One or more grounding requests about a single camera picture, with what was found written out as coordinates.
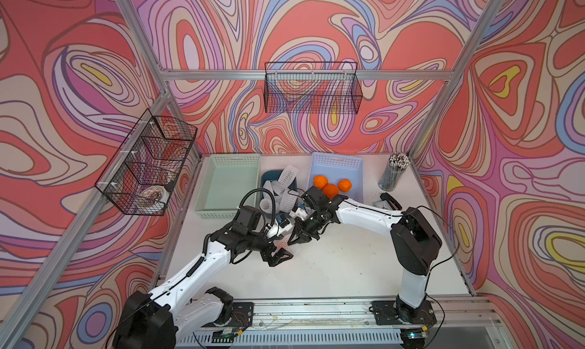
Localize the light blue plastic basket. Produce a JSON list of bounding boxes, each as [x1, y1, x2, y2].
[[307, 153, 363, 203]]

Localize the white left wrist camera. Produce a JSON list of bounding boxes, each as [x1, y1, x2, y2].
[[266, 213, 293, 239]]

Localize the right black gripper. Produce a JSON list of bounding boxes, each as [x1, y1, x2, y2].
[[287, 208, 326, 245]]

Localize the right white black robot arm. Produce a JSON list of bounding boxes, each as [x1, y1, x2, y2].
[[288, 187, 443, 316]]

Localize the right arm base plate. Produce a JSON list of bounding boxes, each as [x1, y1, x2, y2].
[[369, 300, 437, 327]]

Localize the green plastic basket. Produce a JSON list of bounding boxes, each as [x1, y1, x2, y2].
[[194, 153, 261, 220]]

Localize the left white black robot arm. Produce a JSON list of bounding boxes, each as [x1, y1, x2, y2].
[[107, 206, 293, 348]]

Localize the cup of pencils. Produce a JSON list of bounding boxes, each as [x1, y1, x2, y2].
[[378, 153, 411, 192]]

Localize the dark teal plastic tub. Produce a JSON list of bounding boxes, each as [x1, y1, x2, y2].
[[259, 170, 297, 213]]

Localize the black wire basket back wall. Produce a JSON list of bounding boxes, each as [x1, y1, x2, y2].
[[264, 60, 363, 115]]

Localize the item in left wire basket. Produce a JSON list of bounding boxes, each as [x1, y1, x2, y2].
[[136, 185, 169, 213]]

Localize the small teal alarm clock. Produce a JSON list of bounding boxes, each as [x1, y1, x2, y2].
[[373, 201, 390, 210]]

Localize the black wire basket wall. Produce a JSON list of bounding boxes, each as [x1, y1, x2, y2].
[[264, 60, 363, 115], [94, 110, 197, 217]]

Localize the black wire basket left wall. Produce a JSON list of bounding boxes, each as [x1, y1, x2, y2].
[[94, 110, 197, 217]]

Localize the netted orange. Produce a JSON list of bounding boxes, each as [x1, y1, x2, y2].
[[313, 175, 329, 189], [275, 238, 299, 257], [338, 179, 353, 193], [322, 184, 340, 199]]

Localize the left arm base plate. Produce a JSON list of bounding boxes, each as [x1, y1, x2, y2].
[[204, 301, 254, 329]]

